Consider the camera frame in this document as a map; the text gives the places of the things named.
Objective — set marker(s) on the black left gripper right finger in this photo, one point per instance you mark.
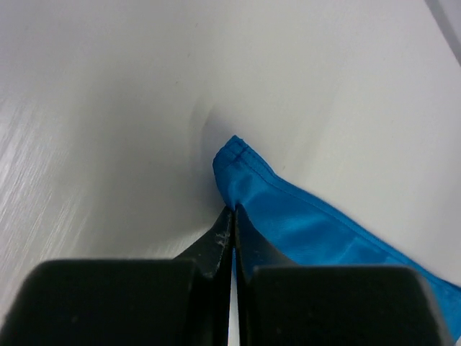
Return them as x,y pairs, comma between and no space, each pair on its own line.
283,303

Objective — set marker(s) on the blue cloth napkin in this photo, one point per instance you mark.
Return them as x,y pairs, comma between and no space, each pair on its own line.
307,229

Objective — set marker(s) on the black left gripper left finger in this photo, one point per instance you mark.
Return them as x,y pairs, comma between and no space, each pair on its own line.
179,301

